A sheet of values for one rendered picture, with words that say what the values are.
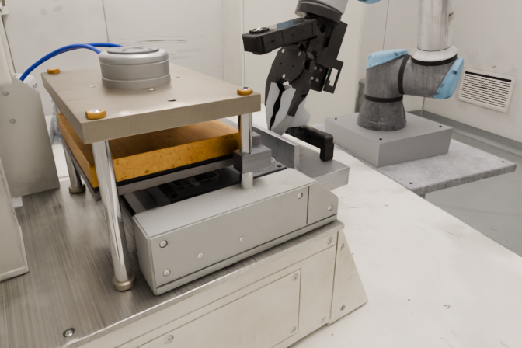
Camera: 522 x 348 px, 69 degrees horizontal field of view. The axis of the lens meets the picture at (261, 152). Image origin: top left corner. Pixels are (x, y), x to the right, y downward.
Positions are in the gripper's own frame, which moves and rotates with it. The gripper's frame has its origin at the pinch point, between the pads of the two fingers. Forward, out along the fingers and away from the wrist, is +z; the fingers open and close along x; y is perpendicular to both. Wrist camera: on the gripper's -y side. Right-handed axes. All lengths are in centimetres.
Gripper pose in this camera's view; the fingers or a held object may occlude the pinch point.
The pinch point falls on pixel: (271, 132)
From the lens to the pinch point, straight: 60.8
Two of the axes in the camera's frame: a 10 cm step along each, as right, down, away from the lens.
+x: -5.6, -3.1, 7.7
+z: -2.8, 9.4, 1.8
